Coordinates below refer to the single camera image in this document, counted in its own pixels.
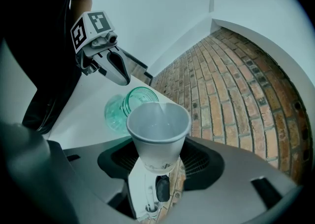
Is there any green glass jar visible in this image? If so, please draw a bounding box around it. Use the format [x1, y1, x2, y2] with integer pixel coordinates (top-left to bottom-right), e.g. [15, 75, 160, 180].
[104, 86, 160, 135]

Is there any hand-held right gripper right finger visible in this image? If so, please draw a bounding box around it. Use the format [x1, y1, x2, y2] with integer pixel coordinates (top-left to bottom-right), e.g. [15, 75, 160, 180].
[157, 135, 303, 224]

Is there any person's left forearm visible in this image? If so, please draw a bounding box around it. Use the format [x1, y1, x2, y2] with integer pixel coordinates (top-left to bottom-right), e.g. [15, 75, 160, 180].
[70, 0, 94, 26]

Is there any small metal bowl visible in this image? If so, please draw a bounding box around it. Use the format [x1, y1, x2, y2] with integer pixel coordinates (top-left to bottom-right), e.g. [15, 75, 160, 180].
[126, 101, 192, 176]

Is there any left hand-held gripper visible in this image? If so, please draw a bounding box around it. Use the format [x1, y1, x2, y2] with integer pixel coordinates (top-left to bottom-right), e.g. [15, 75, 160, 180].
[70, 10, 131, 87]

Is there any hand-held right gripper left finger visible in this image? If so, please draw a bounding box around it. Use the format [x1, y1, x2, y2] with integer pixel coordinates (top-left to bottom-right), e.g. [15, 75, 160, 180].
[48, 137, 141, 224]

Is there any black pouch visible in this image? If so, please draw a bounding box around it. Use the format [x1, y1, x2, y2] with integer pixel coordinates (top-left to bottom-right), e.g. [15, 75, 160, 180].
[155, 175, 171, 202]

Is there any person's black shirt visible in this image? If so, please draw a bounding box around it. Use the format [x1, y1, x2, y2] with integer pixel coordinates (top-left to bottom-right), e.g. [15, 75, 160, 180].
[0, 0, 113, 135]

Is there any white table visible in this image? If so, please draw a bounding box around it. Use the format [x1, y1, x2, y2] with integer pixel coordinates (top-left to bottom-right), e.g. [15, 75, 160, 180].
[36, 71, 174, 220]

